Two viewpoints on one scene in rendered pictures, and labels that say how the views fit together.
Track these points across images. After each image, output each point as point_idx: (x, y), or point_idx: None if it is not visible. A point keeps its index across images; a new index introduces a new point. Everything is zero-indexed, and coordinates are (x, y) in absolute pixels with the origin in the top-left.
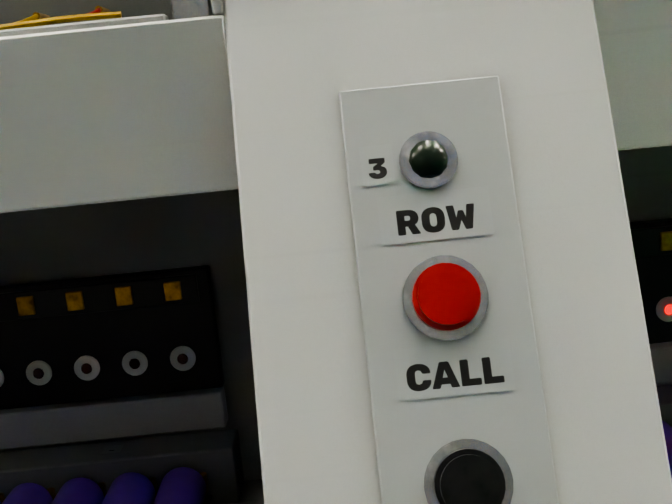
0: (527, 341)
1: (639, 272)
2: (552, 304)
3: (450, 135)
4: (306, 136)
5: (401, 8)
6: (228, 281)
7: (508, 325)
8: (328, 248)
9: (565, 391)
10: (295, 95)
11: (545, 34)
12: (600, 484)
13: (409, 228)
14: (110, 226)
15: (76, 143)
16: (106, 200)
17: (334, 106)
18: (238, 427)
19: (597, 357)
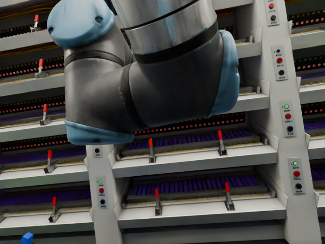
0: (285, 63)
1: None
2: (287, 60)
3: (279, 49)
4: (268, 50)
5: (275, 39)
6: None
7: (284, 62)
8: (270, 57)
9: (288, 66)
10: (267, 47)
11: (286, 41)
12: (290, 72)
13: (276, 55)
14: None
15: (249, 52)
16: (250, 56)
17: (270, 47)
18: None
19: (290, 64)
